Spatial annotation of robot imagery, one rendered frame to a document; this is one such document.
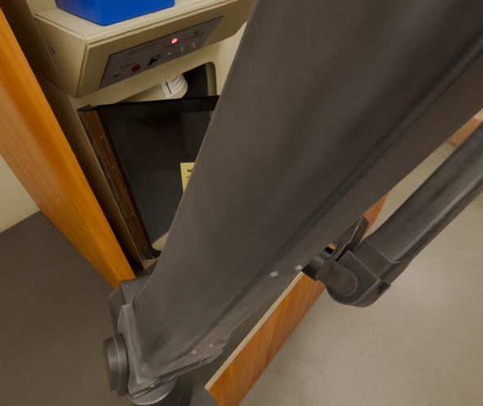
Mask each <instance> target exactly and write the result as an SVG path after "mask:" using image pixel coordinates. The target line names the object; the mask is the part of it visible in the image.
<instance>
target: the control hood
mask: <svg viewBox="0 0 483 406"><path fill-rule="evenodd" d="M254 3H255V0H175V5H174V6H172V7H169V8H166V9H163V10H158V11H155V12H152V13H149V14H144V15H141V16H138V17H135V18H132V19H127V20H124V21H122V22H118V23H113V24H111V25H107V26H101V25H99V24H97V23H94V22H91V21H89V20H87V19H84V18H82V17H79V16H77V15H74V14H72V13H69V12H68V11H65V10H62V9H60V8H58V7H57V8H53V9H50V10H43V11H40V12H35V16H33V17H34V19H35V22H36V24H37V26H38V28H39V30H40V33H41V35H42V37H43V39H44V42H45V44H46V46H47V48H48V51H49V53H50V56H51V58H52V60H53V63H54V65H55V66H56V70H57V72H58V73H59V75H60V78H61V80H62V83H63V85H64V87H65V90H66V92H67V93H68V94H69V95H71V96H72V97H74V98H76V99H79V98H81V97H84V96H86V95H89V94H91V93H94V92H97V91H99V90H101V89H105V88H106V87H108V86H111V85H114V84H116V83H119V82H120V81H117V82H115V83H114V84H111V85H108V86H106V87H103V88H101V89H99V86H100V84H101V81H102V77H103V74H104V72H105V69H106V64H107V61H108V59H109V56H110V55H111V54H114V53H116V52H120V51H122V50H125V49H128V48H132V47H134V46H137V45H139V44H143V43H146V42H148V41H151V40H154V39H158V38H160V37H162V36H165V35H169V34H172V33H174V32H177V31H180V30H183V29H186V28H188V27H192V26H195V25H198V24H199V23H204V22H206V21H209V20H212V19H216V18H218V17H220V16H223V15H224V16H223V18H222V19H221V21H220V22H219V24H218V25H217V26H216V28H215V29H214V30H213V31H212V33H211V34H210V36H209V37H208V38H207V40H206V41H205V43H204V44H203V45H202V46H201V47H200V48H199V49H197V50H200V49H202V48H205V47H207V46H210V45H211V44H215V43H217V42H219V41H222V40H224V39H227V38H230V37H232V36H233V35H235V34H236V33H237V31H238V30H239V29H240V28H241V27H242V26H243V25H244V24H245V23H246V22H247V21H248V18H249V16H250V14H251V11H252V8H253V5H254ZM197 50H195V51H194V52H196V51H197ZM190 53H192V52H190ZM188 54H189V53H187V54H185V55H188ZM185 55H183V56H185ZM183 56H179V57H178V58H180V57H183ZM178 58H175V59H178ZM175 59H173V60H175ZM170 61H172V60H170ZM170 61H167V62H165V63H163V64H166V63H168V62H170ZM160 65H162V64H159V65H157V66H155V67H153V68H156V67H158V66H160ZM153 68H150V69H153ZM150 69H148V70H150ZM148 70H145V71H143V72H140V73H137V74H135V75H133V76H136V75H138V74H141V73H144V72H146V71H148ZM133 76H131V77H133ZM131 77H128V78H131ZM128 78H125V79H123V80H121V81H124V80H126V79H128Z"/></svg>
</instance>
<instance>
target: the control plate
mask: <svg viewBox="0 0 483 406"><path fill-rule="evenodd" d="M223 16H224V15H223ZM223 16H220V17H218V18H216V19H212V20H209V21H206V22H204V23H199V24H198V25H195V26H192V27H188V28H186V29H183V30H180V31H177V32H174V33H172V34H169V35H165V36H162V37H160V38H158V39H154V40H151V41H148V42H146V43H142V44H139V45H137V46H134V47H132V48H128V49H125V50H122V51H120V52H116V53H114V54H111V55H110V56H109V59H108V61H107V64H106V69H105V72H104V74H103V77H102V81H101V84H100V86H99V89H101V88H103V87H106V86H108V85H111V84H114V83H115V82H117V81H121V80H123V79H125V78H128V77H131V76H133V75H135V74H137V73H141V72H143V71H145V70H148V69H150V68H153V67H155V66H157V65H159V64H163V63H165V62H167V61H170V60H173V59H175V58H178V57H179V56H183V55H185V54H187V53H190V52H193V51H195V50H197V49H199V48H200V47H201V46H202V45H203V44H204V43H205V41H206V40H207V38H208V37H209V36H210V34H211V33H212V31H213V30H214V29H215V28H216V26H217V25H218V24H219V22H220V21H221V19H222V18H223ZM197 30H199V31H200V32H199V33H197V34H196V35H194V32H195V31H197ZM176 38H177V41H176V42H175V43H171V41H172V40H173V39H176ZM193 43H196V44H195V46H196V47H195V48H193V47H190V46H191V45H192V44H193ZM181 48H184V49H183V50H184V52H181V51H180V52H179V50H180V49H181ZM170 52H172V54H171V55H172V57H169V56H167V55H168V53H170ZM158 55H160V58H159V60H158V61H157V62H156V64H154V65H151V66H148V64H149V62H150V60H151V58H153V57H154V56H158ZM137 64H139V65H140V69H139V70H138V71H136V72H132V71H131V69H132V68H133V67H134V66H136V65H137ZM116 73H121V74H120V75H119V76H118V77H114V75H115V74H116Z"/></svg>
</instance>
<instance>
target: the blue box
mask: <svg viewBox="0 0 483 406"><path fill-rule="evenodd" d="M55 3H56V5H57V7H58V8H60V9H62V10H65V11H68V12H69V13H72V14H74V15H77V16H79V17H82V18H84V19H87V20H89V21H91V22H94V23H97V24H99V25H101V26H107V25H111V24H113V23H118V22H122V21H124V20H127V19H132V18H135V17H138V16H141V15H146V14H149V13H152V12H155V11H158V10H163V9H166V8H169V7H172V6H174V5H175V0H55Z"/></svg>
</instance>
